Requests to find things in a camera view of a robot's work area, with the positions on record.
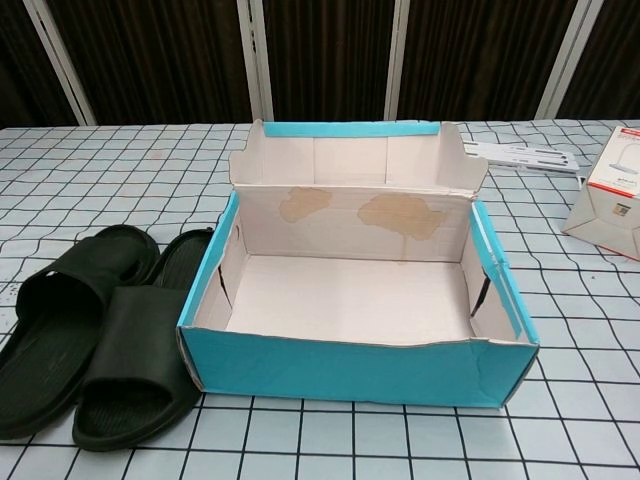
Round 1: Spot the black rubber slipper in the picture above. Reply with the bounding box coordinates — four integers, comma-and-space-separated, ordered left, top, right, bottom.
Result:
71, 228, 217, 447
0, 223, 162, 401

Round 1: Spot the light blue cardboard shoe box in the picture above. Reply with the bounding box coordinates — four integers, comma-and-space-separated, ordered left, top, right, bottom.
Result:
175, 118, 542, 410

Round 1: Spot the white red lamp box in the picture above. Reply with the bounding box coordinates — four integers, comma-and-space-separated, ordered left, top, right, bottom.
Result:
559, 124, 640, 262

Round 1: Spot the white black checked tablecloth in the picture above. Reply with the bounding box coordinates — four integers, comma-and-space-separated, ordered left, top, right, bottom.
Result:
0, 118, 640, 480

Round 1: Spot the white folding stand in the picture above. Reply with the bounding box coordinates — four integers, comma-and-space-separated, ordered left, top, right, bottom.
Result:
462, 135, 584, 174

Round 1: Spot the white metal frame post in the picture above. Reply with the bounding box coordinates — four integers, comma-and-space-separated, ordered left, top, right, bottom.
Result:
235, 0, 275, 124
383, 0, 417, 122
535, 0, 600, 121
22, 0, 97, 126

